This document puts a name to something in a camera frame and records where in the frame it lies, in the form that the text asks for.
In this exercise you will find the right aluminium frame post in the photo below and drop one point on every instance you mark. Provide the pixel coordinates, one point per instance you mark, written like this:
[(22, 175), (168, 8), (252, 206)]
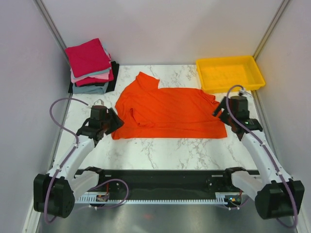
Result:
[(275, 20)]

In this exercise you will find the orange t shirt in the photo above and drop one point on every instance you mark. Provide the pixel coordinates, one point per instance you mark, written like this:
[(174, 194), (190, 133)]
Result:
[(149, 111)]

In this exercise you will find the white slotted cable duct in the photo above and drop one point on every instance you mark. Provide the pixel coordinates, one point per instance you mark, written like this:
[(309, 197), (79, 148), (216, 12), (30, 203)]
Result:
[(98, 198)]

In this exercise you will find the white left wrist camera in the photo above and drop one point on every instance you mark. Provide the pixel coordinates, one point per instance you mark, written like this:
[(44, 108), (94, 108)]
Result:
[(99, 104)]

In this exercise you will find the left aluminium frame post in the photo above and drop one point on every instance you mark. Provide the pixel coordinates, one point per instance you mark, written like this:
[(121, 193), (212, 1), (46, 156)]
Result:
[(52, 26)]

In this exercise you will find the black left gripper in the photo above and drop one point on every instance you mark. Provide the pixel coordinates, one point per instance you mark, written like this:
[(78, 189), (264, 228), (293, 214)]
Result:
[(116, 122)]

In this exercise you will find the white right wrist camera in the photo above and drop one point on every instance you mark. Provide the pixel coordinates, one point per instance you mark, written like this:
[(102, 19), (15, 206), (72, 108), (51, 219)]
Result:
[(242, 92)]

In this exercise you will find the yellow plastic tray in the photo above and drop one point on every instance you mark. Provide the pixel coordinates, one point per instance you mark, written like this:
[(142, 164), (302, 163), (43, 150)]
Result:
[(218, 75)]

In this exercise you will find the crimson folded t shirt top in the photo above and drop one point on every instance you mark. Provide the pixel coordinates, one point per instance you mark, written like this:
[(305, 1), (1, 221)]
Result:
[(87, 58)]

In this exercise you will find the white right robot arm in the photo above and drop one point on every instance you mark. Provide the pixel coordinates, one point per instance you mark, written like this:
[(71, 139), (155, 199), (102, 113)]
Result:
[(276, 194)]

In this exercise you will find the grey-blue folded t shirt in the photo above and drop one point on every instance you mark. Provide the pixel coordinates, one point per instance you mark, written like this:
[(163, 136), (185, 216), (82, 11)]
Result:
[(92, 89)]

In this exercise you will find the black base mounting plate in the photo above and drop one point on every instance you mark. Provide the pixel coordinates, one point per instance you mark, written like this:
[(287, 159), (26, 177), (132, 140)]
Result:
[(164, 183)]

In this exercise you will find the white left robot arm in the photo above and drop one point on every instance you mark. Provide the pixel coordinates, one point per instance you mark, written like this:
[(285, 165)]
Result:
[(55, 193)]

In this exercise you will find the teal folded t shirt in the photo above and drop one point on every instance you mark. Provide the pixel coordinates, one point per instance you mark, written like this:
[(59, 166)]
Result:
[(90, 74)]

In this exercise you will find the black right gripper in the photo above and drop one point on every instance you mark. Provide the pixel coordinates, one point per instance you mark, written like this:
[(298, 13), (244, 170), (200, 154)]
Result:
[(222, 104)]

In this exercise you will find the pink folded t shirt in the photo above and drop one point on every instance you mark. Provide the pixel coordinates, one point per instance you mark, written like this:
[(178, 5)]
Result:
[(104, 76)]

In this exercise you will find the crimson folded t shirt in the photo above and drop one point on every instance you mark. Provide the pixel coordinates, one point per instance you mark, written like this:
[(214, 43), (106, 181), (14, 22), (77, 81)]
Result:
[(87, 58), (93, 81)]

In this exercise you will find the black folded t shirt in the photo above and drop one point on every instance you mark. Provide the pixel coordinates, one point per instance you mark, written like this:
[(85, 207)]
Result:
[(112, 84)]

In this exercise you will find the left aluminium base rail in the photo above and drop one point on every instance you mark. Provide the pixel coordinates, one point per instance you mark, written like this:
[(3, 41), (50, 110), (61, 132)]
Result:
[(31, 221)]

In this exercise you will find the aluminium frame post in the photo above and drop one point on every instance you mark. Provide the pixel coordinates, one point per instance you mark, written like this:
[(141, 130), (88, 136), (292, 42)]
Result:
[(52, 26), (275, 20)]

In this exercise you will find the crimson folded t shirt lower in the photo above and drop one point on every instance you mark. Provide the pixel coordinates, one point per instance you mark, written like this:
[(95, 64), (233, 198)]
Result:
[(93, 81)]

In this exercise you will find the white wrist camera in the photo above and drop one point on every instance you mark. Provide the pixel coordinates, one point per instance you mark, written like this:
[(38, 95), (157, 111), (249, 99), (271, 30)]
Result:
[(242, 92), (99, 104)]

